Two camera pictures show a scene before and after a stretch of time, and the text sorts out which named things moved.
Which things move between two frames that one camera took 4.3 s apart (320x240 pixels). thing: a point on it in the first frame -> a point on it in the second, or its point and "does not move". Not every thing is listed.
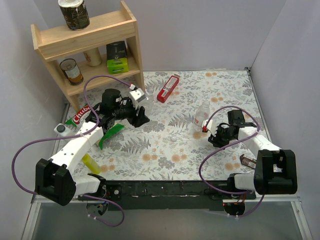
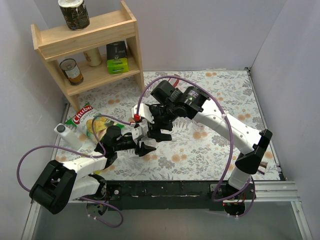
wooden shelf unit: (59, 42) does not move
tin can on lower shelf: (69, 67) does not move
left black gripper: (136, 116) -> (137, 147)
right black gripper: (218, 136) -> (158, 131)
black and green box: (117, 57) does not move
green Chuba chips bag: (81, 116) does not move
